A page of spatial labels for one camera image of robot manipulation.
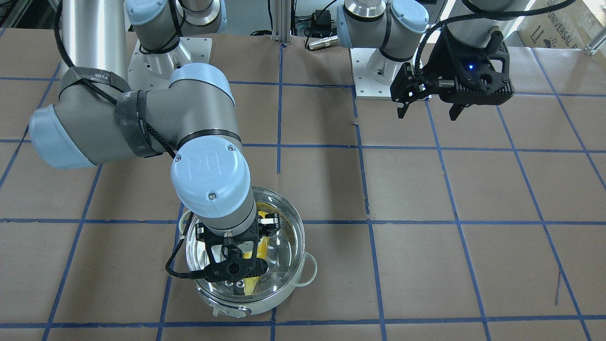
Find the cardboard box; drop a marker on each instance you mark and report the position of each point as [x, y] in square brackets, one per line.
[572, 27]

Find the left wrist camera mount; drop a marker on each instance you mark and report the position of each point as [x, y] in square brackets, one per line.
[494, 86]

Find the glass pot lid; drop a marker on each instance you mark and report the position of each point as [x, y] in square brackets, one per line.
[279, 246]

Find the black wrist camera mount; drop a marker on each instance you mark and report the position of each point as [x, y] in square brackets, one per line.
[235, 267]

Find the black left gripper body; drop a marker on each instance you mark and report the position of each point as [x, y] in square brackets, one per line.
[438, 66]

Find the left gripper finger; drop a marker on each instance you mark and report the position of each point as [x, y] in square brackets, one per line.
[406, 88]
[455, 111]

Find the silver cable connector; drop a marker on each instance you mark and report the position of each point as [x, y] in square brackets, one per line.
[325, 42]

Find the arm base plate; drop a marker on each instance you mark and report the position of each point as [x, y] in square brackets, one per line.
[373, 73]
[153, 71]

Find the aluminium frame post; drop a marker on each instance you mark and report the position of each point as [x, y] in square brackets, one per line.
[282, 13]

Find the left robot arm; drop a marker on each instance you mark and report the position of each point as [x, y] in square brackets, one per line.
[400, 28]

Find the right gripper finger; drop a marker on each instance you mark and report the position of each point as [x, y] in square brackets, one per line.
[269, 224]

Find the yellow corn cob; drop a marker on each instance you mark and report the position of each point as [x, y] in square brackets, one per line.
[251, 284]

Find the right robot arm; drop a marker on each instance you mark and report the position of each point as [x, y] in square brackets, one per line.
[128, 90]

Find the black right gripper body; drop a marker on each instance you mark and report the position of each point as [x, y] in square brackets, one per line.
[271, 221]

